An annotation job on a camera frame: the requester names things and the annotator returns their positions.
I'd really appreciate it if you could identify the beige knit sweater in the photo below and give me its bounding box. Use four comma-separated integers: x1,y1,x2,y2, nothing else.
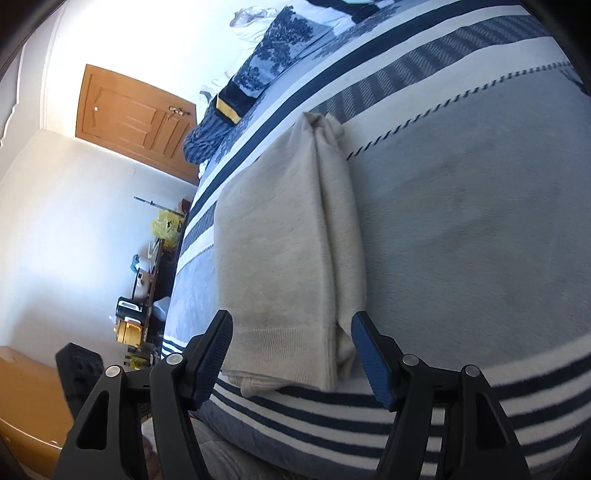
214,113,367,396

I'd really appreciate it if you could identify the navy yellow rolled duvet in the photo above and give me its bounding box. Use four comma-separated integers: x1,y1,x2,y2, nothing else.
182,81,256,165

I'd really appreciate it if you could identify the black white appliance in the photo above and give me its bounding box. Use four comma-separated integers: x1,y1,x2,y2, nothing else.
115,297,145,322

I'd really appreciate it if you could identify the dark wooden side shelf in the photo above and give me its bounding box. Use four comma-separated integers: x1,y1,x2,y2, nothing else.
122,200,190,370

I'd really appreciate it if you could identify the navy yellow floral pillow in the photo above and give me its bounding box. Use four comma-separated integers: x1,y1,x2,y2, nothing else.
229,5,332,98

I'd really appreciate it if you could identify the yellow electric kettle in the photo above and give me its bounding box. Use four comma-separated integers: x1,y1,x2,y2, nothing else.
114,317,143,348

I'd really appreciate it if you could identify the orange wooden door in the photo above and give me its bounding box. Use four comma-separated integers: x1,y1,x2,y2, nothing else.
75,65,198,185

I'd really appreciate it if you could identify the white crumpled bedsheet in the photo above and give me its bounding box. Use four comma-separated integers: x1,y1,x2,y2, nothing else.
229,6,280,43

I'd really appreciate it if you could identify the yellow plastic bag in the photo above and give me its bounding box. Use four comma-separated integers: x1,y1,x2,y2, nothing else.
151,210,184,250

